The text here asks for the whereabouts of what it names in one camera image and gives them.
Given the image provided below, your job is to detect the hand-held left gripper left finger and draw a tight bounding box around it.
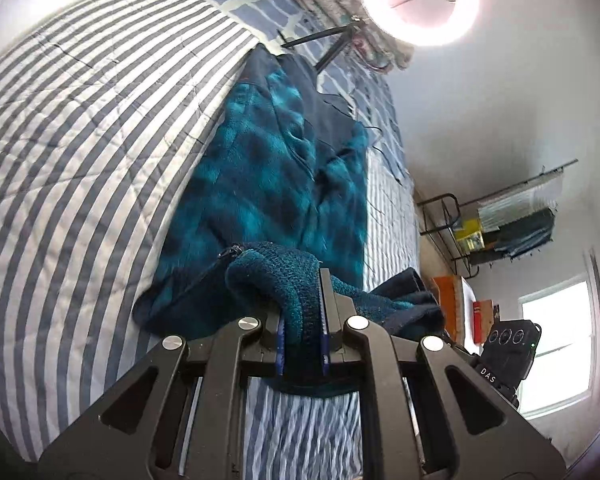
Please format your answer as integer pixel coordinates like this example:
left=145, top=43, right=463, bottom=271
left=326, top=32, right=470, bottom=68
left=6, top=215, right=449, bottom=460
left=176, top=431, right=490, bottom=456
left=40, top=309, right=287, bottom=480

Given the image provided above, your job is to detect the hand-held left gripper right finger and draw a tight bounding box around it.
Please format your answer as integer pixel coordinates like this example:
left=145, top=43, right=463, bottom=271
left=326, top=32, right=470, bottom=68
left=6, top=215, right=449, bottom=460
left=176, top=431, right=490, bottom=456
left=318, top=267, right=567, bottom=480

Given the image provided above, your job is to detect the teal plaid fleece garment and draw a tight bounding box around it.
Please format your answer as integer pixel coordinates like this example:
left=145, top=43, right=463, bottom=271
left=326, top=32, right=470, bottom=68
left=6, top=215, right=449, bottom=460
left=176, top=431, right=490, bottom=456
left=132, top=47, right=446, bottom=398

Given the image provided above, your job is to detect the black metal clothes rack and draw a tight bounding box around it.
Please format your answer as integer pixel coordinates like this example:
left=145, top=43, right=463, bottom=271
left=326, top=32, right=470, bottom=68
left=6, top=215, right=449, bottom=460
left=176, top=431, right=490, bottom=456
left=417, top=159, right=579, bottom=279

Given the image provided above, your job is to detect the red box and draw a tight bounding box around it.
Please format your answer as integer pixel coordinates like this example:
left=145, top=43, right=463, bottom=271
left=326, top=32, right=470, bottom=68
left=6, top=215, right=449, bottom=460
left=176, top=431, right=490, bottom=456
left=472, top=300, right=499, bottom=344

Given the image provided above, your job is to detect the window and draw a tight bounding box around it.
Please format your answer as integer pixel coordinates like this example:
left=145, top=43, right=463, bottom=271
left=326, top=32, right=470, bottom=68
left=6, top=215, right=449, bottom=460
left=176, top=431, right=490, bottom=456
left=517, top=260, right=600, bottom=419

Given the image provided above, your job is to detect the orange box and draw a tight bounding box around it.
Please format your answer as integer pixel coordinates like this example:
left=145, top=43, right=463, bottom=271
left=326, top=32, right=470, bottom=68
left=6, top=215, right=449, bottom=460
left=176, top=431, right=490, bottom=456
left=432, top=275, right=464, bottom=347

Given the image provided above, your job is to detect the dark blue cloth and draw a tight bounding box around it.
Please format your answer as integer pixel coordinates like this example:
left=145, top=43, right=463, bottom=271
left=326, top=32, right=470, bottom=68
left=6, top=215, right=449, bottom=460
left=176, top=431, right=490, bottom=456
left=470, top=210, right=556, bottom=267

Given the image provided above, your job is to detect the yellow packet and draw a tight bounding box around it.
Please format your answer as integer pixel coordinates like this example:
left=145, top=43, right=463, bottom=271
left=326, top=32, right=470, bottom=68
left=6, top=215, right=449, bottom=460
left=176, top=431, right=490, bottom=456
left=452, top=217, right=484, bottom=254

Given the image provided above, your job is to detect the white grey striped cloth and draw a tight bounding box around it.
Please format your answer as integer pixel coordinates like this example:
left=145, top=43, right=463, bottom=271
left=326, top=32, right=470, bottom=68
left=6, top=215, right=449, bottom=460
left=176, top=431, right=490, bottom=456
left=477, top=172, right=564, bottom=233

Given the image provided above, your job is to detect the blue white striped quilt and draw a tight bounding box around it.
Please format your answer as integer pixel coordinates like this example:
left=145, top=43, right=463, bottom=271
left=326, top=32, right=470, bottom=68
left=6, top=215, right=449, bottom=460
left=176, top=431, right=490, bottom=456
left=0, top=0, right=362, bottom=480

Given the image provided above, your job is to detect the black tripod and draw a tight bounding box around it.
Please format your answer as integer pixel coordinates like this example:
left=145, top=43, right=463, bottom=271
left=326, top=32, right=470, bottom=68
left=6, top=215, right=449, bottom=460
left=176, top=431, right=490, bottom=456
left=277, top=17, right=369, bottom=74

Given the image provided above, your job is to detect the floral blanket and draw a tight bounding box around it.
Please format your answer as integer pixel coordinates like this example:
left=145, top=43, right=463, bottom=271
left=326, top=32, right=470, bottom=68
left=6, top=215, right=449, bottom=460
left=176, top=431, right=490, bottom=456
left=275, top=0, right=416, bottom=72

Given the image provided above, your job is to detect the blue checked bed sheet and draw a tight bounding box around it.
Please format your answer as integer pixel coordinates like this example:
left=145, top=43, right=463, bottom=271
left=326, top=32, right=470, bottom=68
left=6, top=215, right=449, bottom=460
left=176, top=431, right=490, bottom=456
left=172, top=0, right=421, bottom=291

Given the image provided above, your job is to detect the thin black cable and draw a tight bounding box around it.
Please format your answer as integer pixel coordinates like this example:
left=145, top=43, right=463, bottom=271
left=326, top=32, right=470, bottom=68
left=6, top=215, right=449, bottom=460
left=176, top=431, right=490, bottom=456
left=320, top=91, right=412, bottom=183

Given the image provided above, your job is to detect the ring light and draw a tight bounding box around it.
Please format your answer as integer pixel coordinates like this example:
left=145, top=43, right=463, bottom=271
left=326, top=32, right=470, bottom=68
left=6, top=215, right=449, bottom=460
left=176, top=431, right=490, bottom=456
left=358, top=0, right=481, bottom=49

